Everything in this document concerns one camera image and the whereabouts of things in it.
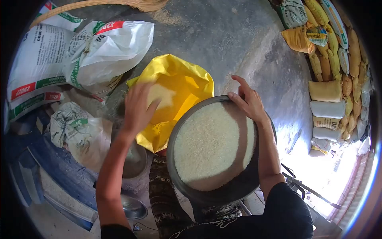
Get white rice in yellow sack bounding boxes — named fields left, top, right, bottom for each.
left=147, top=84, right=176, bottom=110

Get person's right hand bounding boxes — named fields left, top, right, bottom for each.
left=227, top=75, right=268, bottom=125

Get person's legs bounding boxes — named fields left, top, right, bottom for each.
left=148, top=155, right=243, bottom=239

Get yellow plastic sack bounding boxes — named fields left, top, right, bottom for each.
left=127, top=54, right=215, bottom=154

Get stack of filled sacks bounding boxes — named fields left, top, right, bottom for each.
left=274, top=0, right=374, bottom=153

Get person's right index finger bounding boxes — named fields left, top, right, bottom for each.
left=231, top=75, right=253, bottom=95

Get small metal bowl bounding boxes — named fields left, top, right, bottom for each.
left=121, top=194, right=149, bottom=221

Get crumpled white sack green stripe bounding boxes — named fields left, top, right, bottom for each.
left=62, top=20, right=155, bottom=103

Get white rice in basin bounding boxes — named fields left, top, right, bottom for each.
left=173, top=101, right=257, bottom=192

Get person's right thumb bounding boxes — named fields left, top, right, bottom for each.
left=227, top=92, right=247, bottom=113

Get dark round metal basin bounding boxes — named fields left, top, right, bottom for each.
left=166, top=95, right=277, bottom=207

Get blue machine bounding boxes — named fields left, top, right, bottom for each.
left=5, top=110, right=99, bottom=231

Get person's left hand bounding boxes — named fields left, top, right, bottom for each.
left=123, top=81, right=162, bottom=134

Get black metal frame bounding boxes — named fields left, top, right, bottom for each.
left=281, top=163, right=341, bottom=210

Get person's body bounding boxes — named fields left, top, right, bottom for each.
left=100, top=182, right=314, bottom=239

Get white sack green red print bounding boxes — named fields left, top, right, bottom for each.
left=36, top=1, right=84, bottom=32

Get white sack with drawn print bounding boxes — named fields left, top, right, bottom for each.
left=50, top=102, right=113, bottom=173

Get large white sack red label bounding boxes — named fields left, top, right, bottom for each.
left=7, top=23, right=76, bottom=103

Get person's left fingers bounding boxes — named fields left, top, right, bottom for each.
left=124, top=81, right=162, bottom=113

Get flat white sack red label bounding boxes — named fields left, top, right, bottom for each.
left=7, top=90, right=65, bottom=123

